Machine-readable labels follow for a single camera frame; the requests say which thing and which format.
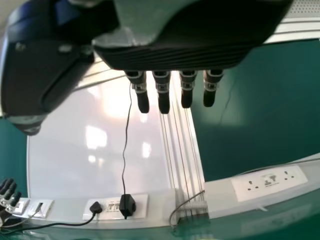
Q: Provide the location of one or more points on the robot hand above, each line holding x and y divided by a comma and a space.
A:
7, 187
175, 37

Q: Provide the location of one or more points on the small white socket plate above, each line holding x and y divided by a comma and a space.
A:
22, 207

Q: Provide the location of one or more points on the white socket strip with switches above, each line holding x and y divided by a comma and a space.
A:
113, 207

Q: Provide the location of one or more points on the black power adapter block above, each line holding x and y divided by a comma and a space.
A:
127, 203

